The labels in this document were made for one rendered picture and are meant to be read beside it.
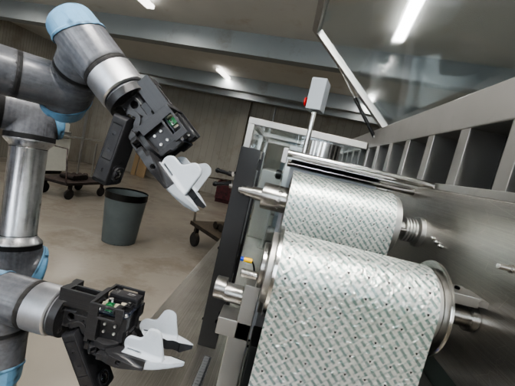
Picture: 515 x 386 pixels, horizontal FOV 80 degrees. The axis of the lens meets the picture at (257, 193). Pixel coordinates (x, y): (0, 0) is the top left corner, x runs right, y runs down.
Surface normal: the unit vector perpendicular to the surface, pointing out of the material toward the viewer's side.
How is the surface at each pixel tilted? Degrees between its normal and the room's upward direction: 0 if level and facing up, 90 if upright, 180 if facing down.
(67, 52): 116
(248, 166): 90
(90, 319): 90
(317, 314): 90
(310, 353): 90
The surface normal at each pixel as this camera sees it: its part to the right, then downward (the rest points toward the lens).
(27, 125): 0.47, 0.09
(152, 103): -0.09, 0.09
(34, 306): 0.03, -0.38
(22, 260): 0.82, 0.13
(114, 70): 0.30, -0.22
